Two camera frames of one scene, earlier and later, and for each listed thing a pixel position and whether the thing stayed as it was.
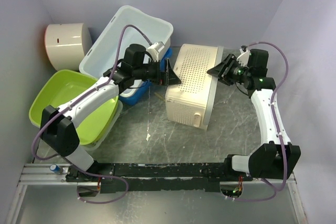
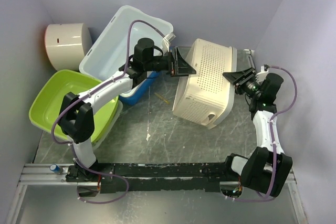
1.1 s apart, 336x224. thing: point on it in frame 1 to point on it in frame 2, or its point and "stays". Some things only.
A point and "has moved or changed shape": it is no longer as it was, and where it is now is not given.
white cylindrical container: x=66 y=44 stays
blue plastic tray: x=131 y=95 stays
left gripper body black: x=155 y=74 to x=170 y=64
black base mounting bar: x=129 y=178 stays
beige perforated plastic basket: x=189 y=102 has moved or changed shape
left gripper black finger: x=171 y=77 to x=182 y=66
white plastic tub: x=101 y=59 stays
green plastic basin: x=58 y=86 stays
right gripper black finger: x=221 y=70 to x=238 y=77
